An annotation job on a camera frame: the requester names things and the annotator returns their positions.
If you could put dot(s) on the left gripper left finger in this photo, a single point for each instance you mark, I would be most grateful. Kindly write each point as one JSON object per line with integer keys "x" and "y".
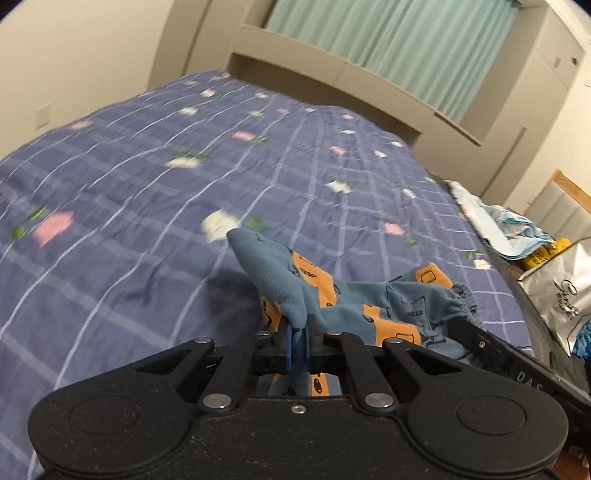
{"x": 217, "y": 379}

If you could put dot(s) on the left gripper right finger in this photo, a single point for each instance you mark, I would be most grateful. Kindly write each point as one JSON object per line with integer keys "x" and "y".
{"x": 376, "y": 378}

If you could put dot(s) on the blue orange patterned pants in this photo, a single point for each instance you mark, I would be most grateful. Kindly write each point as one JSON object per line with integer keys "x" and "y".
{"x": 300, "y": 299}

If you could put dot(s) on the white shopping bag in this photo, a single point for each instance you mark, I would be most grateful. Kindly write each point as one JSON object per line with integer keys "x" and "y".
{"x": 559, "y": 291}

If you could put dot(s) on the blue cloth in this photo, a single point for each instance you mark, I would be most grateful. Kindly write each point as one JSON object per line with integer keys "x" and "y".
{"x": 582, "y": 346}

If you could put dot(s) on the yellow black package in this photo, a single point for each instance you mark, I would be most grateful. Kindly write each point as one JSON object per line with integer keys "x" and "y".
{"x": 544, "y": 253}

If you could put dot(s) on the light blue crumpled blanket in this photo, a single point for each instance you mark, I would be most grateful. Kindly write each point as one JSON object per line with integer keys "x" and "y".
{"x": 511, "y": 235}

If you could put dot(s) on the wooden padded headboard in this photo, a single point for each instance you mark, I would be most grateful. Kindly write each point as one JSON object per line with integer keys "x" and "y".
{"x": 562, "y": 209}

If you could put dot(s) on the blue plaid floral quilt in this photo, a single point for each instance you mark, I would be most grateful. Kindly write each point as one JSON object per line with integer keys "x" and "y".
{"x": 113, "y": 229}

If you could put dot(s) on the teal curtain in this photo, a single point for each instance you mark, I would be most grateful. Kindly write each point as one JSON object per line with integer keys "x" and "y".
{"x": 440, "y": 51}

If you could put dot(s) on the beige built-in wardrobe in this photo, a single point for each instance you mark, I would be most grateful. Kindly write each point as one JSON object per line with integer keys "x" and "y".
{"x": 503, "y": 149}

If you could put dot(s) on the white wall outlet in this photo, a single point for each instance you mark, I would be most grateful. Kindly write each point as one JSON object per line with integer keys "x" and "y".
{"x": 42, "y": 116}

